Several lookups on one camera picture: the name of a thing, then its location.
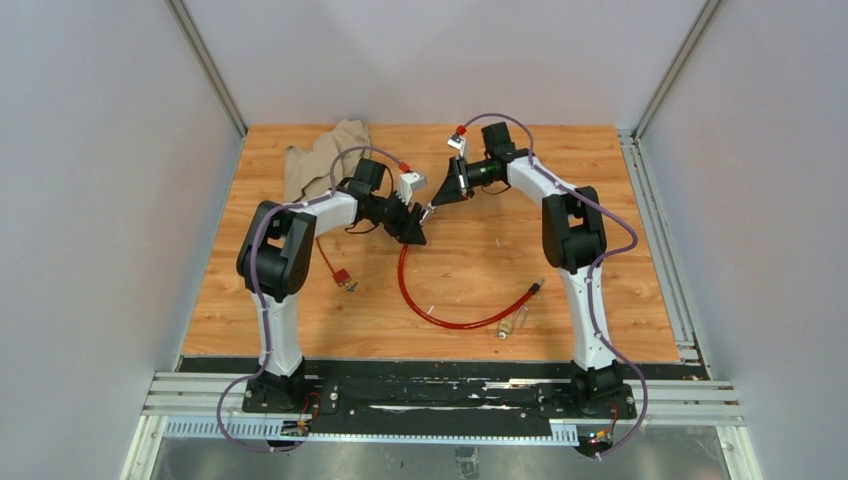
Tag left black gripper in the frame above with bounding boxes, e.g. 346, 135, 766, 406
371, 189, 427, 246

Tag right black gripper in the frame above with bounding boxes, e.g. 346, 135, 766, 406
431, 156, 499, 208

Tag silver key with ring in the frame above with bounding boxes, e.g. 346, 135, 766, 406
420, 204, 436, 225

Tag red cable lock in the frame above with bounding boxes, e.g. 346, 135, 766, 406
397, 245, 544, 330

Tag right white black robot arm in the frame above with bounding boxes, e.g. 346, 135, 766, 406
431, 122, 637, 418

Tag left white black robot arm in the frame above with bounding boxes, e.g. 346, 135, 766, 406
236, 159, 427, 413

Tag beige cloth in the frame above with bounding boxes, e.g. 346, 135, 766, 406
283, 120, 371, 203

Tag brass padlock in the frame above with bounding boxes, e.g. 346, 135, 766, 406
496, 305, 529, 339

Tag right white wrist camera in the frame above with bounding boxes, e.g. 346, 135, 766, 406
446, 124, 469, 160

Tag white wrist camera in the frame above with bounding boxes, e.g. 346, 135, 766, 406
394, 162, 427, 206
446, 124, 469, 160

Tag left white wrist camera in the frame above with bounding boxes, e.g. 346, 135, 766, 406
394, 162, 427, 206

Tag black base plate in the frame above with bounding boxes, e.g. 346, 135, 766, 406
177, 356, 713, 440

